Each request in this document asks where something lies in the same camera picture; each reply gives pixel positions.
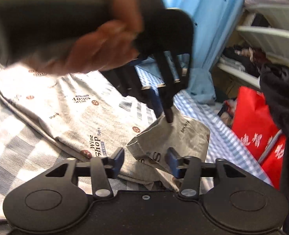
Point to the blue star curtain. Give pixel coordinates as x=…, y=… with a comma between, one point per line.
x=208, y=17

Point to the pile of clothes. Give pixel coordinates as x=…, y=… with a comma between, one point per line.
x=242, y=58

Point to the blue checked bed sheet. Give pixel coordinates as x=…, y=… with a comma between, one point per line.
x=10, y=146

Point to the black cloth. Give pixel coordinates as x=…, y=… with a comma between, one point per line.
x=286, y=107

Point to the dark printed cloth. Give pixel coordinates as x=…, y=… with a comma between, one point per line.
x=227, y=113

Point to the red bag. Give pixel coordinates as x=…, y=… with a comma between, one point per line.
x=254, y=127

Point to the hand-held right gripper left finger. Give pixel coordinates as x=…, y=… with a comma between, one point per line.
x=118, y=162

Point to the person's left hand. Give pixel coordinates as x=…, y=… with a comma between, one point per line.
x=98, y=51

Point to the grey printed pants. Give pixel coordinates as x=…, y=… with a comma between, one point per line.
x=85, y=117

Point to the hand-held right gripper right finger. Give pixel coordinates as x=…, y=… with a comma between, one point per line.
x=172, y=162

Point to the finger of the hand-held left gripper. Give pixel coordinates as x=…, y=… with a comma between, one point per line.
x=134, y=80
x=165, y=95

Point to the white wall shelf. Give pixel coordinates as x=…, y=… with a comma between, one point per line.
x=269, y=39

